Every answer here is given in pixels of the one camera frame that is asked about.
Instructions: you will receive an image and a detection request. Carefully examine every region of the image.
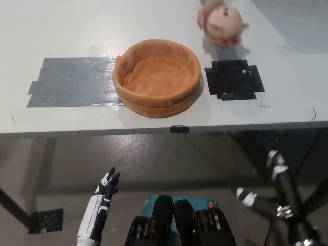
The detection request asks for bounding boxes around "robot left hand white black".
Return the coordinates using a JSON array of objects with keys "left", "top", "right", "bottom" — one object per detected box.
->
[{"left": 77, "top": 166, "right": 121, "bottom": 241}]

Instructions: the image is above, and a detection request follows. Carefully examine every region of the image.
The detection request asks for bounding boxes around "robot right hand white black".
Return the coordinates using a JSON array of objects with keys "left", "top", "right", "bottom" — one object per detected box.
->
[{"left": 235, "top": 149, "right": 301, "bottom": 219}]

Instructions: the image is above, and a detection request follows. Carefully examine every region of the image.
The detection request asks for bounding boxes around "person's hand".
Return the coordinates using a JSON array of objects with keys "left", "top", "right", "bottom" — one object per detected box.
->
[{"left": 196, "top": 0, "right": 224, "bottom": 29}]

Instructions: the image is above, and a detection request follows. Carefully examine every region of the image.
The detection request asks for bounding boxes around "pink plush dumpling toy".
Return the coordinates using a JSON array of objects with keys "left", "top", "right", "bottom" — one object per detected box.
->
[{"left": 204, "top": 0, "right": 251, "bottom": 48}]

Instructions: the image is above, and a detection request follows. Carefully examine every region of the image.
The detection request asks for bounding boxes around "robot torso black teal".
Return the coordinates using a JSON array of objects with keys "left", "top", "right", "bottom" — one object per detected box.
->
[{"left": 124, "top": 194, "right": 237, "bottom": 246}]

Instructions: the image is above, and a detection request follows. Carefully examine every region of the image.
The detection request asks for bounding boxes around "black table leg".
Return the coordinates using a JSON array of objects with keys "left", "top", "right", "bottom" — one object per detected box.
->
[
  {"left": 227, "top": 130, "right": 265, "bottom": 180},
  {"left": 0, "top": 187, "right": 35, "bottom": 228}
]

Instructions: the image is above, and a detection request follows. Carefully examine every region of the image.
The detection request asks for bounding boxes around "black tape square patch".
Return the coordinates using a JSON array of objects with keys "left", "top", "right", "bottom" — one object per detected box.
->
[{"left": 204, "top": 59, "right": 265, "bottom": 101}]

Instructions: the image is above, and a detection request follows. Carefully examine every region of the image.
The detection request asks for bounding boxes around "orange plush round basket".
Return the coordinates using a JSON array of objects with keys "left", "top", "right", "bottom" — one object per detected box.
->
[{"left": 112, "top": 38, "right": 202, "bottom": 119}]

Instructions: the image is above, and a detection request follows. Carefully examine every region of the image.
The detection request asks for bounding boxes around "small black tape strip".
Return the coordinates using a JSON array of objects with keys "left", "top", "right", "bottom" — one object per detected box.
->
[{"left": 169, "top": 124, "right": 190, "bottom": 134}]

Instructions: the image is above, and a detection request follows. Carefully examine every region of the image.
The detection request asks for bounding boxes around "grey duct tape patch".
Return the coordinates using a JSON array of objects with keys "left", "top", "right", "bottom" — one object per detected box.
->
[{"left": 25, "top": 57, "right": 126, "bottom": 108}]

